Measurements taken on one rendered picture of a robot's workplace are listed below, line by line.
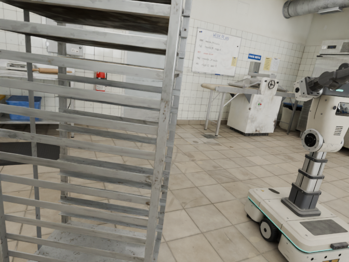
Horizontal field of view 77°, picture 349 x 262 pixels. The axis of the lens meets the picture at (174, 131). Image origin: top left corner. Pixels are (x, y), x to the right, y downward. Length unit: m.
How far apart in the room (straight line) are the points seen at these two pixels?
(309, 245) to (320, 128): 0.73
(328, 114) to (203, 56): 3.47
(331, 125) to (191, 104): 3.47
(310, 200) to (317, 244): 0.32
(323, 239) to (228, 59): 4.10
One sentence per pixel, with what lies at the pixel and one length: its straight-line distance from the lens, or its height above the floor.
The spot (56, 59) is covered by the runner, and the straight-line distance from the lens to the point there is 0.82.
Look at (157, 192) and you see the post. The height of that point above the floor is 0.75.
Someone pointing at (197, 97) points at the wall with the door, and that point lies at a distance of 4.86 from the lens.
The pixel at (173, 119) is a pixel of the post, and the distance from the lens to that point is 1.14.
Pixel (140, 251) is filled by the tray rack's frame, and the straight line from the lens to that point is 1.43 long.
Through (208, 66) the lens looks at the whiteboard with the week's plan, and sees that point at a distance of 4.90.
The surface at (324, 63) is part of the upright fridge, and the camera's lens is 5.45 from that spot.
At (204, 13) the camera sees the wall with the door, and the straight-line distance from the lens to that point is 4.87.
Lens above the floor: 1.17
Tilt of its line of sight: 16 degrees down
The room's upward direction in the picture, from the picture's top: 7 degrees clockwise
